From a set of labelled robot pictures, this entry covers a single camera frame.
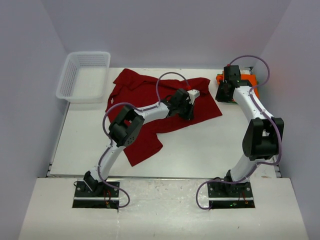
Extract dark red t shirt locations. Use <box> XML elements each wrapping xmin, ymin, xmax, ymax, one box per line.
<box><xmin>107</xmin><ymin>68</ymin><xmax>222</xmax><ymax>166</ymax></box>

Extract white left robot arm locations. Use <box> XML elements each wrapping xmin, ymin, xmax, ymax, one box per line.
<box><xmin>83</xmin><ymin>88</ymin><xmax>200</xmax><ymax>197</ymax></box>

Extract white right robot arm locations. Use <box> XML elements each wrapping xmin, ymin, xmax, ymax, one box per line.
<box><xmin>215</xmin><ymin>64</ymin><xmax>285</xmax><ymax>197</ymax></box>

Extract folded green t shirt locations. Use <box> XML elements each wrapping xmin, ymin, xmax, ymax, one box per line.
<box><xmin>216</xmin><ymin>73</ymin><xmax>261</xmax><ymax>105</ymax></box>

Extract folded orange t shirt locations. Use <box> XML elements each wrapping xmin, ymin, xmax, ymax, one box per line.
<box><xmin>216</xmin><ymin>73</ymin><xmax>258</xmax><ymax>101</ymax></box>

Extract white plastic basket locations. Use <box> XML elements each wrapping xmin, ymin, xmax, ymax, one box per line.
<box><xmin>55</xmin><ymin>51</ymin><xmax>111</xmax><ymax>104</ymax></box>

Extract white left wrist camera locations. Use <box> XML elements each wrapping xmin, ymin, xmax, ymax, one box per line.
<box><xmin>187</xmin><ymin>89</ymin><xmax>200</xmax><ymax>99</ymax></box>

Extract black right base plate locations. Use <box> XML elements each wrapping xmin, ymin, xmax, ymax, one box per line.
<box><xmin>207</xmin><ymin>182</ymin><xmax>255</xmax><ymax>209</ymax></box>

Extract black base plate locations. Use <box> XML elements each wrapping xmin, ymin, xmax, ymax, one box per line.
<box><xmin>72</xmin><ymin>180</ymin><xmax>120</xmax><ymax>210</ymax></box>
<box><xmin>207</xmin><ymin>182</ymin><xmax>255</xmax><ymax>209</ymax></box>

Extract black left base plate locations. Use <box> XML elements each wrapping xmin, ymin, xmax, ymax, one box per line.
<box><xmin>72</xmin><ymin>180</ymin><xmax>120</xmax><ymax>210</ymax></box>

